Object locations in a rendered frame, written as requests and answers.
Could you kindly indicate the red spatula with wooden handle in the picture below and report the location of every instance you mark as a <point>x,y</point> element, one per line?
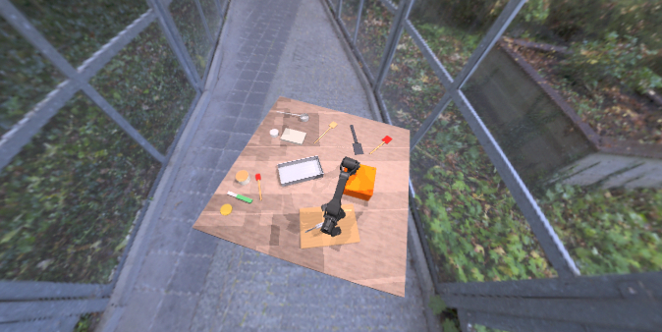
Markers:
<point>386,139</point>

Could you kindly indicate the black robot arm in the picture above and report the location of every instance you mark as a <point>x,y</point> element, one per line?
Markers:
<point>333,208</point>

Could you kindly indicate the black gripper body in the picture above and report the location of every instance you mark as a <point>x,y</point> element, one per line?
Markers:
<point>336,230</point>

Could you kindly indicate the yellow round disc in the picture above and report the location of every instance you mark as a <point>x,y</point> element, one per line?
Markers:
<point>226,209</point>

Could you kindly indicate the grey cylindrical pot with tan lid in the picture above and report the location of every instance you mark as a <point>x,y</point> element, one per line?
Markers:
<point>243,177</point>

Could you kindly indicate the white flat square block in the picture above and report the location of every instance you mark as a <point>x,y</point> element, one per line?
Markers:
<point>293,136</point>

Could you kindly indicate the grey saucepan with long handle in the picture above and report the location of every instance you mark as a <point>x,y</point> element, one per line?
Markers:
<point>304,116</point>

